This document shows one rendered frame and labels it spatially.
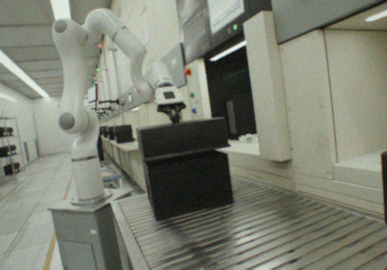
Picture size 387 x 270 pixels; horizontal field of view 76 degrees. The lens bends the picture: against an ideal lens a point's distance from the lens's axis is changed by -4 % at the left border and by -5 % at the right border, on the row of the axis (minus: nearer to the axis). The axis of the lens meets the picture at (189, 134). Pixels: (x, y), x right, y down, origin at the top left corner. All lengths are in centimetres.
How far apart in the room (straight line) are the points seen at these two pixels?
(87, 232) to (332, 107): 102
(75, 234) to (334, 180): 102
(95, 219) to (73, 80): 59
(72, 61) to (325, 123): 102
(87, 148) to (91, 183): 15
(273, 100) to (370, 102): 33
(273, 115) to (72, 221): 92
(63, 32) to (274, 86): 86
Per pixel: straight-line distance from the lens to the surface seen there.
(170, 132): 82
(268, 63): 96
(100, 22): 124
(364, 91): 103
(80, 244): 126
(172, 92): 104
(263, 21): 100
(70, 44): 123
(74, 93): 122
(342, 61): 95
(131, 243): 76
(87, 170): 123
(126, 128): 392
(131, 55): 117
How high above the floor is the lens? 108
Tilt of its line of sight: 4 degrees down
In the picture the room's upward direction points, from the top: 8 degrees counter-clockwise
